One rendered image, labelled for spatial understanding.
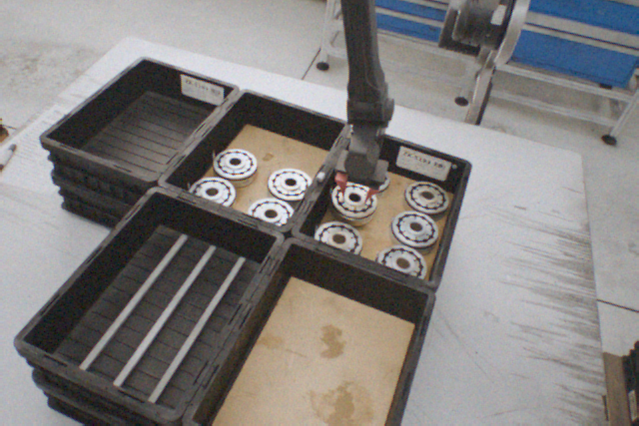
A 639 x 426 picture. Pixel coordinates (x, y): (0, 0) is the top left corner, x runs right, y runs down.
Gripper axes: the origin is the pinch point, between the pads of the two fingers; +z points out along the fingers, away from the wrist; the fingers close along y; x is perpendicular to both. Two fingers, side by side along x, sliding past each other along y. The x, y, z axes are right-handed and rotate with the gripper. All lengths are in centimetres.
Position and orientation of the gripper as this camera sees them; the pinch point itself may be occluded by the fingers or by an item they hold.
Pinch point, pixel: (354, 195)
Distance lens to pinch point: 121.0
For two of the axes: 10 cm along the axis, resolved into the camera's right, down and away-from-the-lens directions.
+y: 9.6, 2.7, -1.1
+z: -1.2, 7.0, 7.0
